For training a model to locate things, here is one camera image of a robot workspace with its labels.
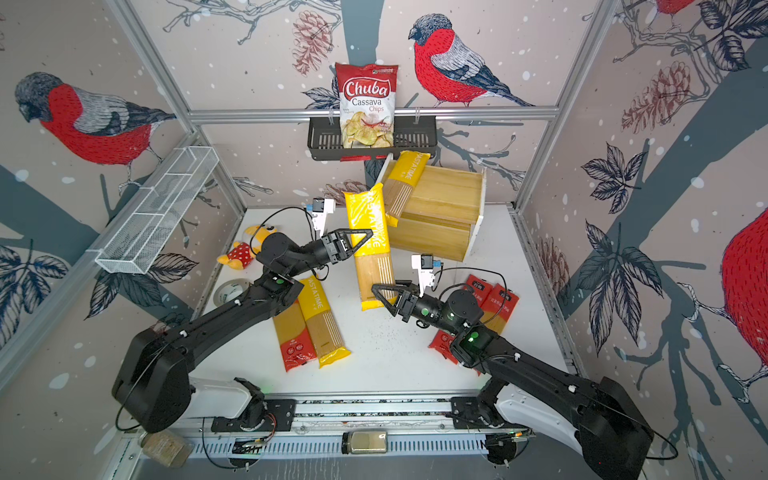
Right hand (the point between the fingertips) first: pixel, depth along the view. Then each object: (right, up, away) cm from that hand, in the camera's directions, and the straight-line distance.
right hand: (370, 295), depth 65 cm
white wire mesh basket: (-58, +11, +7) cm, 59 cm away
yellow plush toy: (-47, +6, +36) cm, 59 cm away
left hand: (0, +13, -3) cm, 13 cm away
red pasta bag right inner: (+19, -18, +19) cm, 32 cm away
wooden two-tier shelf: (+18, +18, +11) cm, 28 cm away
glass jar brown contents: (-46, -35, +1) cm, 58 cm away
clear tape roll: (-49, -5, +31) cm, 58 cm away
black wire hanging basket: (+10, +46, +30) cm, 56 cm away
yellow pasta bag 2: (-15, -16, +21) cm, 30 cm away
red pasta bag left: (-23, -18, +19) cm, 35 cm away
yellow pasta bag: (+9, +31, +17) cm, 36 cm away
